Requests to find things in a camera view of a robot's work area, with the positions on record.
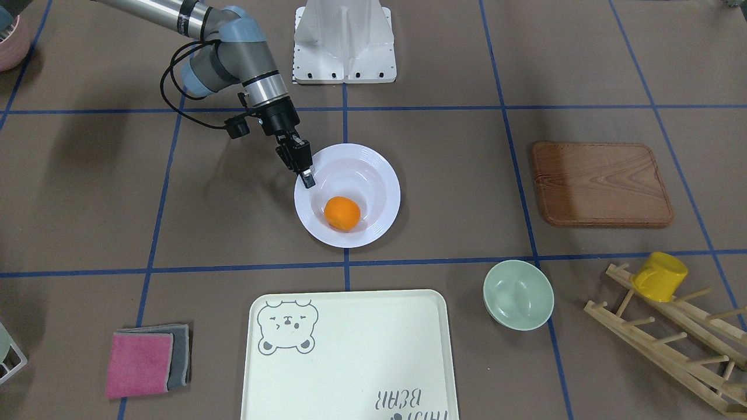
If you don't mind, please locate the white wire cup rack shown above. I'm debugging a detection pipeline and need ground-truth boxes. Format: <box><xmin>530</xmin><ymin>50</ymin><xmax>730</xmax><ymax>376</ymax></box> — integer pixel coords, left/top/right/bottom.
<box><xmin>1</xmin><ymin>338</ymin><xmax>28</xmax><ymax>385</ymax></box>

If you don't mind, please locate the wooden mug rack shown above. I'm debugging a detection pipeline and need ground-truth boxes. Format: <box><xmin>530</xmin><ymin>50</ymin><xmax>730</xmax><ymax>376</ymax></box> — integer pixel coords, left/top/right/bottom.
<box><xmin>584</xmin><ymin>264</ymin><xmax>746</xmax><ymax>419</ymax></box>

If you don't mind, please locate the cream bear tray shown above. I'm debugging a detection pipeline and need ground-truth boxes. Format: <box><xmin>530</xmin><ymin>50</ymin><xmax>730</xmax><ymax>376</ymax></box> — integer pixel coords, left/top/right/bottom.
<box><xmin>240</xmin><ymin>289</ymin><xmax>460</xmax><ymax>419</ymax></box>

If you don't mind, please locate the green bowl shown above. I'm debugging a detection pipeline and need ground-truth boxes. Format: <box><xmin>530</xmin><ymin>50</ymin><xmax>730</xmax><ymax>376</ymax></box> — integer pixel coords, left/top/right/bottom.
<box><xmin>482</xmin><ymin>260</ymin><xmax>555</xmax><ymax>331</ymax></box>

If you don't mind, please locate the pink bowl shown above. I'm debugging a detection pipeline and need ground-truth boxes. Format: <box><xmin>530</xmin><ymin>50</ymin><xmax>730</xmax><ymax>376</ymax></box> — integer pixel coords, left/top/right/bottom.
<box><xmin>1</xmin><ymin>16</ymin><xmax>32</xmax><ymax>72</ymax></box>

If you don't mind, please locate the grey cloth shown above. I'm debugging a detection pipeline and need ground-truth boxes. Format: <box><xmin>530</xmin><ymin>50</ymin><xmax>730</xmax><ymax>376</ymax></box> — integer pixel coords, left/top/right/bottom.
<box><xmin>115</xmin><ymin>324</ymin><xmax>190</xmax><ymax>393</ymax></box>

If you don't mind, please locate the orange fruit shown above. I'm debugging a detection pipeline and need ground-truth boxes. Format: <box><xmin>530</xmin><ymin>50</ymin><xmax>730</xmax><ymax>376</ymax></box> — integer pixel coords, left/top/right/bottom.
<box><xmin>323</xmin><ymin>196</ymin><xmax>362</xmax><ymax>231</ymax></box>

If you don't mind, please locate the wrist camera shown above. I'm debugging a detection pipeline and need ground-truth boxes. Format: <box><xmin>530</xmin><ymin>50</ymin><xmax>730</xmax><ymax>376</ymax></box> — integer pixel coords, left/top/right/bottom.
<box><xmin>224</xmin><ymin>114</ymin><xmax>250</xmax><ymax>140</ymax></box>

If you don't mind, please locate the pink cloth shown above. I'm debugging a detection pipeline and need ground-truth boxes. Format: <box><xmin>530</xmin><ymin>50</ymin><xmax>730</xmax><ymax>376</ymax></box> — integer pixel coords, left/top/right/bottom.
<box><xmin>105</xmin><ymin>332</ymin><xmax>173</xmax><ymax>399</ymax></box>

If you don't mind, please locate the green cup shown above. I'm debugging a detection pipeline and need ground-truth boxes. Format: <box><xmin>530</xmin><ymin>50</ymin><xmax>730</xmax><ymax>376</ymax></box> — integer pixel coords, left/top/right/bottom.
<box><xmin>0</xmin><ymin>323</ymin><xmax>12</xmax><ymax>362</ymax></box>

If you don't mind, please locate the white ribbed plate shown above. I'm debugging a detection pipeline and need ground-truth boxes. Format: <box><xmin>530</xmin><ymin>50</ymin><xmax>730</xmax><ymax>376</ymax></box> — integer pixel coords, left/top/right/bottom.
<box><xmin>294</xmin><ymin>143</ymin><xmax>400</xmax><ymax>249</ymax></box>

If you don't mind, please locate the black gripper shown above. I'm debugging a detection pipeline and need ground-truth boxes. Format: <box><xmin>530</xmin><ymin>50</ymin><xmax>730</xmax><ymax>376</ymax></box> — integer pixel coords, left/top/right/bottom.
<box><xmin>257</xmin><ymin>97</ymin><xmax>316</xmax><ymax>189</ymax></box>

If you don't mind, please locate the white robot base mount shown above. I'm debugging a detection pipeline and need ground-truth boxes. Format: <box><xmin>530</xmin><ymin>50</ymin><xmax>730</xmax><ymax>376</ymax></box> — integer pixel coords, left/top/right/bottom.
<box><xmin>292</xmin><ymin>1</ymin><xmax>397</xmax><ymax>85</ymax></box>

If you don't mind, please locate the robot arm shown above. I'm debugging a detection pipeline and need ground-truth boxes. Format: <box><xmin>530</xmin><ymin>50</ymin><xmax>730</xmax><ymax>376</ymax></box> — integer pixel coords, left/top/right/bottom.
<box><xmin>106</xmin><ymin>1</ymin><xmax>315</xmax><ymax>188</ymax></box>

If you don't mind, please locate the yellow mug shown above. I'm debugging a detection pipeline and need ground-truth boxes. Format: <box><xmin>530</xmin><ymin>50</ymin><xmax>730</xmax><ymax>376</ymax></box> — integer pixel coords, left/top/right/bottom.
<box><xmin>631</xmin><ymin>251</ymin><xmax>689</xmax><ymax>303</ymax></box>

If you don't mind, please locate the wooden cutting board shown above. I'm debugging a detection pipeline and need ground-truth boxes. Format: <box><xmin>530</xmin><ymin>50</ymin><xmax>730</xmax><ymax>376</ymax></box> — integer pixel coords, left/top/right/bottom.
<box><xmin>530</xmin><ymin>141</ymin><xmax>674</xmax><ymax>228</ymax></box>

